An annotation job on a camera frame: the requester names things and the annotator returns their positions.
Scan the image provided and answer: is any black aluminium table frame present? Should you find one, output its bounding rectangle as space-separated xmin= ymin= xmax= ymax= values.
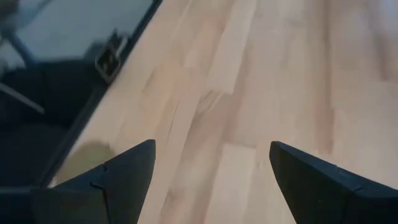
xmin=37 ymin=0 xmax=164 ymax=189

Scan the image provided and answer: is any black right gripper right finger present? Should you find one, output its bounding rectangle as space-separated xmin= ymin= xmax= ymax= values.
xmin=269 ymin=141 xmax=398 ymax=224

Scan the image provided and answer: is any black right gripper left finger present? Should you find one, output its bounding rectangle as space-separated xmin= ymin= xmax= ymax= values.
xmin=32 ymin=139 xmax=156 ymax=224

